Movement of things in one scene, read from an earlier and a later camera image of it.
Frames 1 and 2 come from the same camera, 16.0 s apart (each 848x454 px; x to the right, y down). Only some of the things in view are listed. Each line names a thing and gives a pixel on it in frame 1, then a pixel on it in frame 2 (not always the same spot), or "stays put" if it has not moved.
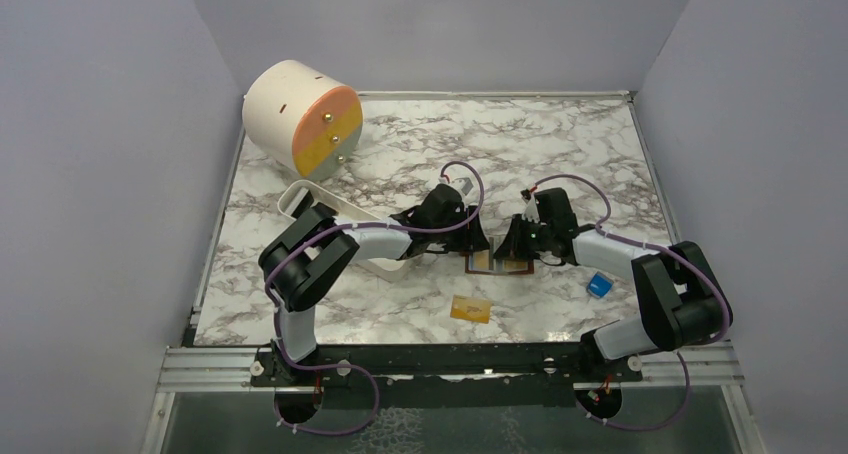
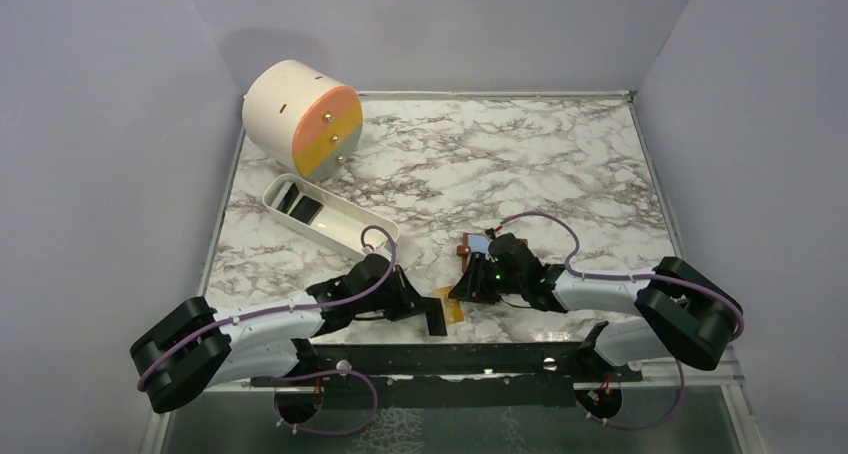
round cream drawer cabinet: (302, 118) stays put
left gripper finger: (476, 237) → (433, 309)
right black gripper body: (539, 234) → (502, 286)
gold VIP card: (471, 308) → (452, 308)
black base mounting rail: (484, 375) stays put
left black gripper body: (453, 241) → (393, 300)
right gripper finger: (517, 242) → (475, 284)
